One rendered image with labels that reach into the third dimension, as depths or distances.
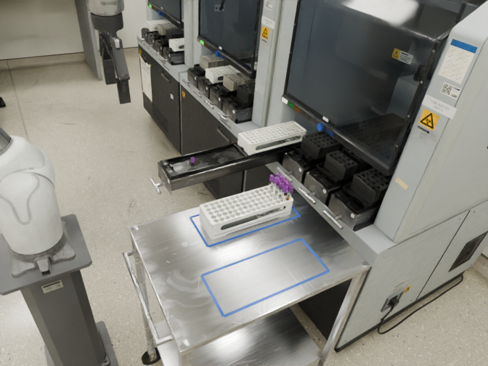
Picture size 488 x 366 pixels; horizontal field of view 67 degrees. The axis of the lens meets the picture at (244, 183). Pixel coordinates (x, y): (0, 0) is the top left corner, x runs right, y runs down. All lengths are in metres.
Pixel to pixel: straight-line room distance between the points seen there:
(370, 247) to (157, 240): 0.72
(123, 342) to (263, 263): 1.00
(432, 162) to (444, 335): 1.21
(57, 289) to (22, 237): 0.25
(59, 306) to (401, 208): 1.20
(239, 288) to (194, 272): 0.13
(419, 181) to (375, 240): 0.27
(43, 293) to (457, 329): 1.91
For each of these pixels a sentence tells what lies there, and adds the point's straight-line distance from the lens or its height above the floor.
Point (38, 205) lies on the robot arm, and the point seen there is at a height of 0.92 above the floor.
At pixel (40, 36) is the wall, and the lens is 4.82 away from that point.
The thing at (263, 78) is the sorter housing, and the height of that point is 1.00.
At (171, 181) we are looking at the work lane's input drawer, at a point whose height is 0.80.
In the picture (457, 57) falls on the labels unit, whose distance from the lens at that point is 1.15.
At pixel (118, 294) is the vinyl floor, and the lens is 2.09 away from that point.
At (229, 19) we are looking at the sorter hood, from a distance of 2.01.
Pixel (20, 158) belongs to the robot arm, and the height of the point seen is 0.96.
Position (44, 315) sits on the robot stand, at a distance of 1.50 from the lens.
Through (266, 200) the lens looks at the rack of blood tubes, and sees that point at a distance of 1.22.
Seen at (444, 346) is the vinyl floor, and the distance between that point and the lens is 2.21.
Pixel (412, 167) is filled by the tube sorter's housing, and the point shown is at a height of 1.03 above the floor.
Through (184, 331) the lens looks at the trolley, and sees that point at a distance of 0.97.
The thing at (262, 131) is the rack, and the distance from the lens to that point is 1.63.
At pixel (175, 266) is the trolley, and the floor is 0.82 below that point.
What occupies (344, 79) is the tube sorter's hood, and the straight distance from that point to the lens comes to 1.38.
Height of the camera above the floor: 1.66
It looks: 37 degrees down
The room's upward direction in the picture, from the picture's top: 6 degrees clockwise
